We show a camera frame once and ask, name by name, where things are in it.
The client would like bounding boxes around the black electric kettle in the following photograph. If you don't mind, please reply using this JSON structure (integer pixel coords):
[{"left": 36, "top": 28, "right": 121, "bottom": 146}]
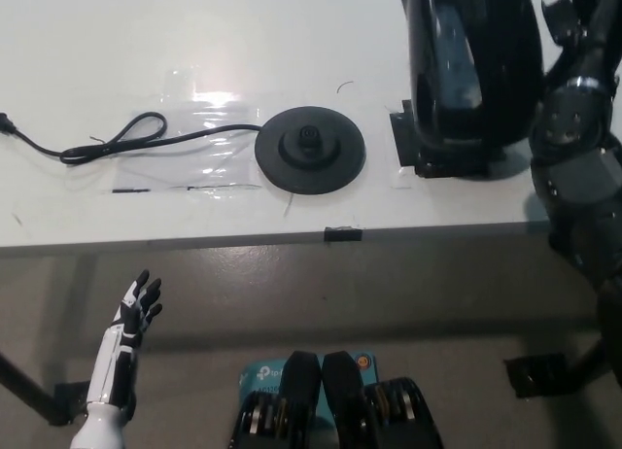
[{"left": 396, "top": 0, "right": 545, "bottom": 154}]

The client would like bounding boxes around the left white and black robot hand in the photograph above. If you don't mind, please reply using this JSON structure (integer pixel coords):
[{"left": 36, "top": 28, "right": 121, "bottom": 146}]
[{"left": 86, "top": 268, "right": 164, "bottom": 414}]

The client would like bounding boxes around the black floor tape patch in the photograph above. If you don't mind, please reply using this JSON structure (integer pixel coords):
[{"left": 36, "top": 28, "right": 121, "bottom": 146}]
[{"left": 503, "top": 353, "right": 582, "bottom": 400}]

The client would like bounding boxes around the black power cord with plug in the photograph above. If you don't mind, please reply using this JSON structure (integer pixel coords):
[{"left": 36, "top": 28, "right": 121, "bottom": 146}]
[{"left": 0, "top": 110, "right": 264, "bottom": 168}]

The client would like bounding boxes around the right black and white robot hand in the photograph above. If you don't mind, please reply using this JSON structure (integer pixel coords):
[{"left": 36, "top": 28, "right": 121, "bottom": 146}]
[{"left": 540, "top": 0, "right": 622, "bottom": 90}]

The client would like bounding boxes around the round black kettle base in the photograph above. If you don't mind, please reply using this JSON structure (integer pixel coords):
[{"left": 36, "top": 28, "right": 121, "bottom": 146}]
[{"left": 254, "top": 105, "right": 367, "bottom": 196}]

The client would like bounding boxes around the small black tape piece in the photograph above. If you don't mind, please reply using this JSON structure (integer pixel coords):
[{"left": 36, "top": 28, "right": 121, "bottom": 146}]
[{"left": 323, "top": 224, "right": 364, "bottom": 243}]

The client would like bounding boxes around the clear plastic film sheet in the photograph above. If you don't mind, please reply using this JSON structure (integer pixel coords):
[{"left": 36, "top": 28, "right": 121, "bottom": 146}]
[{"left": 104, "top": 68, "right": 266, "bottom": 195}]

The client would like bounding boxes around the black tape square marking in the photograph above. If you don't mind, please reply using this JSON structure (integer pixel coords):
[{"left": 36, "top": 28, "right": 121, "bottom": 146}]
[{"left": 389, "top": 98, "right": 510, "bottom": 180}]

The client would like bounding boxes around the teal printed cardboard box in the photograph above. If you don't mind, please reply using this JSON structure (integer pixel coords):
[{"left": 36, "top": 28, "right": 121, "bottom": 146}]
[{"left": 237, "top": 354, "right": 379, "bottom": 421}]

